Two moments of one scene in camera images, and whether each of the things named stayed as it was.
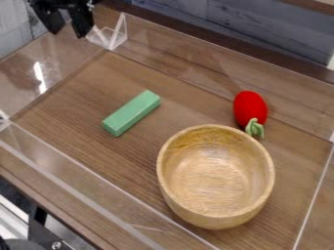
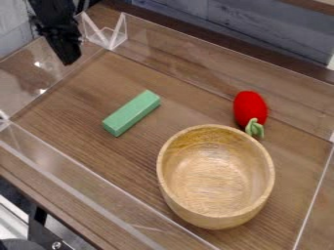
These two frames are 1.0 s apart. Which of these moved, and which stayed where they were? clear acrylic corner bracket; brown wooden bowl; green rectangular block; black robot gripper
Moved: black robot gripper
Stayed: brown wooden bowl; green rectangular block; clear acrylic corner bracket
